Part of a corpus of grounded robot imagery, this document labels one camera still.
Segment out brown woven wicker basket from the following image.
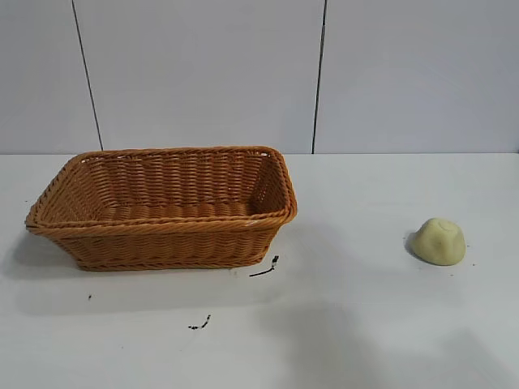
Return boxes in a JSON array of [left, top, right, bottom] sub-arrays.
[[25, 145, 299, 272]]

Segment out pale yellow egg yolk pastry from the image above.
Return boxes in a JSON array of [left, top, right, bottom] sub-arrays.
[[408, 217, 467, 267]]

